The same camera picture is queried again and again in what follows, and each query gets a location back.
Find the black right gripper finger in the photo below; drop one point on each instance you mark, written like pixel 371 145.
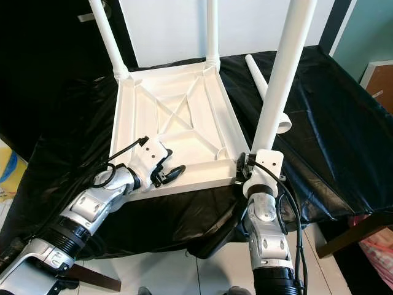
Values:
pixel 241 160

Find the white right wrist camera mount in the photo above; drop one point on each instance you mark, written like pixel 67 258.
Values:
pixel 267 163

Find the white plastic table leg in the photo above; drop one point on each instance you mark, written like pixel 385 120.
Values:
pixel 255 70
pixel 212 31
pixel 282 67
pixel 107 31

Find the brown board white frame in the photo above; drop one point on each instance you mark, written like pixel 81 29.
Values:
pixel 377 86

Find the black door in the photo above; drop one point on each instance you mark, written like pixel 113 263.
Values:
pixel 49 55

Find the grey right robot foot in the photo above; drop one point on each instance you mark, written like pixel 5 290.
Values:
pixel 238 291

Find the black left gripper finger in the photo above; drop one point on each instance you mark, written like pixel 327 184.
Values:
pixel 175 173
pixel 168 154

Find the brown wooden table leg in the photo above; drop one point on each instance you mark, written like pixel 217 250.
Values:
pixel 95 278
pixel 353 233

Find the yellow cardboard box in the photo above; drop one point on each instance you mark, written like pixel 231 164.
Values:
pixel 6 166

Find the white plastic table top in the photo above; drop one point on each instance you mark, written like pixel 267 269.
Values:
pixel 178 92

